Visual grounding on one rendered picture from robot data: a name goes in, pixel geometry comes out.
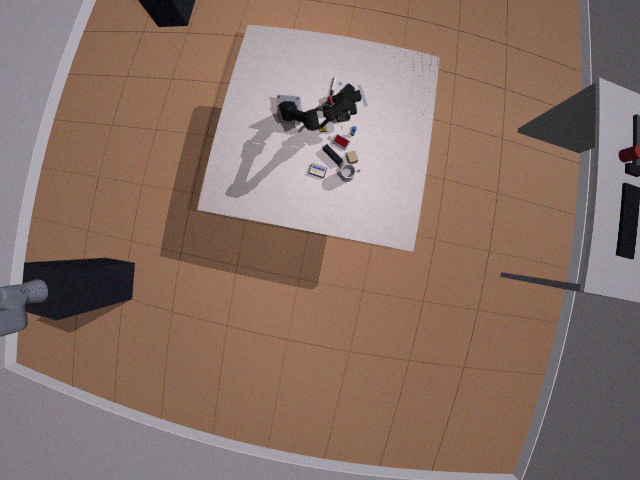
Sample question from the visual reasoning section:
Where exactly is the cream paper card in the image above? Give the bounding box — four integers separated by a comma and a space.
332, 118, 350, 129

